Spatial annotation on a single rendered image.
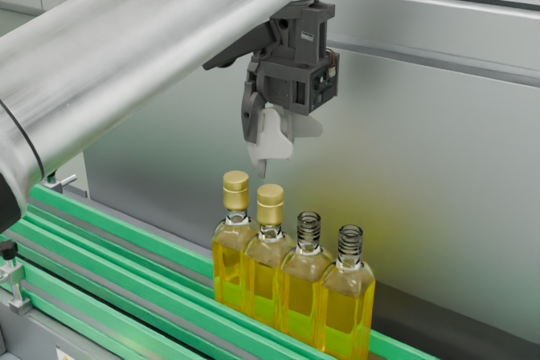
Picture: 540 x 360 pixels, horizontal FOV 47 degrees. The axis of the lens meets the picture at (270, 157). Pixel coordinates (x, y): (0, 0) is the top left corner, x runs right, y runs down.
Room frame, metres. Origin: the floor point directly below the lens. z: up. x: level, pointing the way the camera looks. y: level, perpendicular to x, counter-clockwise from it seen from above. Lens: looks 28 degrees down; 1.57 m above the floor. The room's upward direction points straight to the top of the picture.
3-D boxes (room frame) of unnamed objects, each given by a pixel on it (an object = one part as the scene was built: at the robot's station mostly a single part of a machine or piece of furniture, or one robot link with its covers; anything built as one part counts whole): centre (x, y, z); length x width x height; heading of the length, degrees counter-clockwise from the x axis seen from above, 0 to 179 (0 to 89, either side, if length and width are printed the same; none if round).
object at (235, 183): (0.72, 0.05, 1.14); 0.04 x 0.04 x 0.04
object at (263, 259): (0.68, 0.00, 0.99); 0.06 x 0.06 x 0.21; 57
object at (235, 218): (0.72, 0.05, 1.12); 0.03 x 0.03 x 0.05
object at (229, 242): (0.72, 0.05, 0.99); 0.06 x 0.06 x 0.21; 57
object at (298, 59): (0.67, -0.02, 1.35); 0.09 x 0.08 x 0.12; 57
